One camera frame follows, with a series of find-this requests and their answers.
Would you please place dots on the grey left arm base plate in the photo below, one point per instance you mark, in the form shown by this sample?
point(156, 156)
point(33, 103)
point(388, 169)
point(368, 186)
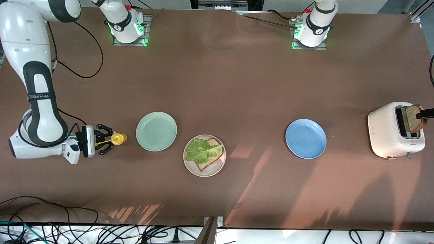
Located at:
point(322, 48)

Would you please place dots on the brown table mat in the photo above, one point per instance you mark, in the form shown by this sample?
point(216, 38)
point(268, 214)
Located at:
point(237, 84)

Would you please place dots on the brown bread slice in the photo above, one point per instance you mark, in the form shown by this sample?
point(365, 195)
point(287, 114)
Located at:
point(412, 120)
point(205, 165)

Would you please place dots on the blue plate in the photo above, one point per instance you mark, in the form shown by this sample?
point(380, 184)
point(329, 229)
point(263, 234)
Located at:
point(306, 139)

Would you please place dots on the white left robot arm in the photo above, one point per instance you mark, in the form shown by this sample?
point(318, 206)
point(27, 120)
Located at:
point(318, 23)

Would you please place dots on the beige plate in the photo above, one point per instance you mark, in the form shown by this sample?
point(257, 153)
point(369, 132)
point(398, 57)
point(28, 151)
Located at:
point(190, 166)

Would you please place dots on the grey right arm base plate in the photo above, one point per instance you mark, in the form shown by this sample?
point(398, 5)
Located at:
point(146, 37)

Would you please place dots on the yellow mustard squeeze bottle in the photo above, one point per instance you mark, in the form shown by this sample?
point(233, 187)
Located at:
point(118, 139)

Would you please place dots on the green lettuce leaf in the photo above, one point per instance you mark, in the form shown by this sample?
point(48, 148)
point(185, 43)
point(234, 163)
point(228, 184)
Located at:
point(200, 152)

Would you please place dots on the mint green plate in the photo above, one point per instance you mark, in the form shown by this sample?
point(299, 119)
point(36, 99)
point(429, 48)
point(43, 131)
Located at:
point(156, 131)

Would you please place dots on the white toaster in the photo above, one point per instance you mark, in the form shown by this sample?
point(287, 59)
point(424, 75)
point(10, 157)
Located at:
point(383, 135)

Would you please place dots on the black power plug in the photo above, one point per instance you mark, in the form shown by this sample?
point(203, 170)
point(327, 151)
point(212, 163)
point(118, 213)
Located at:
point(175, 237)

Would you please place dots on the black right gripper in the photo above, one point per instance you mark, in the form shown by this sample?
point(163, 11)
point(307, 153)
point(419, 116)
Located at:
point(99, 140)

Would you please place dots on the aluminium profile post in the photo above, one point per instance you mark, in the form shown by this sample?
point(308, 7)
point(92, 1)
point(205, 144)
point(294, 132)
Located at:
point(208, 234)

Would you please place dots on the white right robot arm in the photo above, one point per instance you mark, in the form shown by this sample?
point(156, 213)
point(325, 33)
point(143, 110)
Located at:
point(23, 40)

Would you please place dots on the grey power strip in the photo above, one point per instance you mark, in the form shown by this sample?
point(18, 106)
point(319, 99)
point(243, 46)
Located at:
point(220, 4)

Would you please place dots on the aluminium frame bracket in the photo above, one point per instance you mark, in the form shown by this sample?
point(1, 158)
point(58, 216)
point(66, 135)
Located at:
point(415, 17)

